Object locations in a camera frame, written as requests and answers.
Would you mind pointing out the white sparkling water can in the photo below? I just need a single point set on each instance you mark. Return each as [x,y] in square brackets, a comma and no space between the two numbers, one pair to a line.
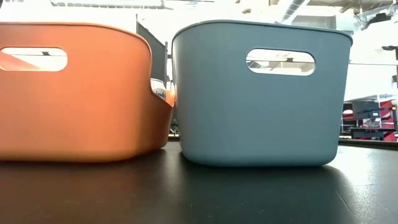
[158,88]

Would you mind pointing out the orange plastic bin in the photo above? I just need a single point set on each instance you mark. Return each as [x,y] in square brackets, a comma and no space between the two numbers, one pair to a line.
[93,118]

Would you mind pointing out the blue-grey plastic bin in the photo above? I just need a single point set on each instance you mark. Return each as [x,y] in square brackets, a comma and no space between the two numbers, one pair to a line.
[233,124]

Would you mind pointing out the dark divider panel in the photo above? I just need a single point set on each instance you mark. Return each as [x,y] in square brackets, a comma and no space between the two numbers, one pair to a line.
[152,53]

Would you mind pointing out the grey background monitor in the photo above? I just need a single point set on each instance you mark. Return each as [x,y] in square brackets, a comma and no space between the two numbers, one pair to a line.
[365,110]

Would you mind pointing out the black background bench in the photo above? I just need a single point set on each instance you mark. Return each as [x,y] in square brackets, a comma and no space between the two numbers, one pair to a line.
[367,133]

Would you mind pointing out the red white background shelf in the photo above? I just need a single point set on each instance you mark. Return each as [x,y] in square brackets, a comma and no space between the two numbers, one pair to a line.
[387,107]

